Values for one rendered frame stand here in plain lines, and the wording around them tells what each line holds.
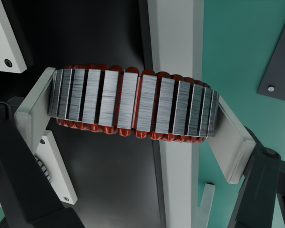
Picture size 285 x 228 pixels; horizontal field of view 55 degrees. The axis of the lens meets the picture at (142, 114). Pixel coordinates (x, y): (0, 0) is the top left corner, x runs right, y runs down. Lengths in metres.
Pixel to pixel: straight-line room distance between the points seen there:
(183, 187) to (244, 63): 0.77
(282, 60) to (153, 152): 0.81
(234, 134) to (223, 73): 0.96
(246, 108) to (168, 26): 0.96
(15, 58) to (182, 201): 0.29
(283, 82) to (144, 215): 0.81
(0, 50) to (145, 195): 0.25
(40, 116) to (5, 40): 0.17
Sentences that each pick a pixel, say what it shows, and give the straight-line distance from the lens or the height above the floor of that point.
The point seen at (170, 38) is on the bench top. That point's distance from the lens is 0.26.
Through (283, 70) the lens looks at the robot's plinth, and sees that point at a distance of 1.09.
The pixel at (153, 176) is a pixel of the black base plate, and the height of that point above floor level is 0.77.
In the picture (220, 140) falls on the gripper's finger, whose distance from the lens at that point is 0.18.
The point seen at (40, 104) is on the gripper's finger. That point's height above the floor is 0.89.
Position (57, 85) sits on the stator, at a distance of 0.17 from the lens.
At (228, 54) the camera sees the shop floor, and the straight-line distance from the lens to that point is 1.09.
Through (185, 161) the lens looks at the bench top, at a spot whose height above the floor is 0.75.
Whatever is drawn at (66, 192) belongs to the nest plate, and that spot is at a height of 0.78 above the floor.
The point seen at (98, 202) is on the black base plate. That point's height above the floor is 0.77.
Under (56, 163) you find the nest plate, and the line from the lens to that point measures 0.42.
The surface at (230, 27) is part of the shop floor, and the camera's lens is 1.05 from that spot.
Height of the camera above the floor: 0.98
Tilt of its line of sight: 47 degrees down
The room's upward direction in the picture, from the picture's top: 149 degrees counter-clockwise
